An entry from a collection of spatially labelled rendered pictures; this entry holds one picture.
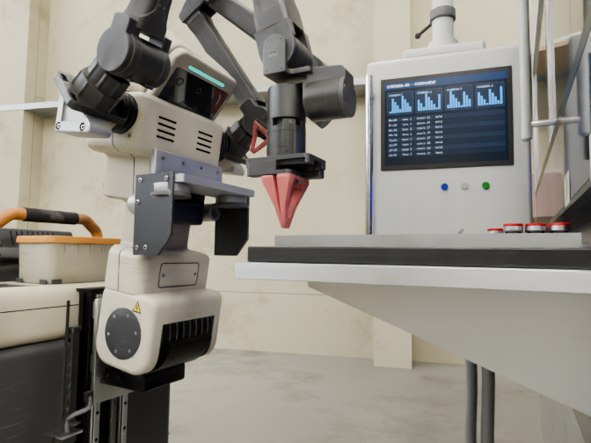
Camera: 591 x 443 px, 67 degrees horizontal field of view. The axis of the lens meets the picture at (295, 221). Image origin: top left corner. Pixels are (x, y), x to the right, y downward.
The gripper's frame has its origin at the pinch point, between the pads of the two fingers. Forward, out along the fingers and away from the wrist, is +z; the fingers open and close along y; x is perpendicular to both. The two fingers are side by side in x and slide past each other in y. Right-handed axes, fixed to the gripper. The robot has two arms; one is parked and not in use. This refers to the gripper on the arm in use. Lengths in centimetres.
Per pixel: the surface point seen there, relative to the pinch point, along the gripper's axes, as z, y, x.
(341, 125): -113, -113, 319
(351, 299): 10.2, 10.9, -2.4
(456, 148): -29, 13, 89
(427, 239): 2.7, 21.1, -5.8
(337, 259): 5.1, 11.2, -8.0
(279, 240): 2.8, 2.2, -5.8
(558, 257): 4.5, 33.4, -7.9
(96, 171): -77, -362, 259
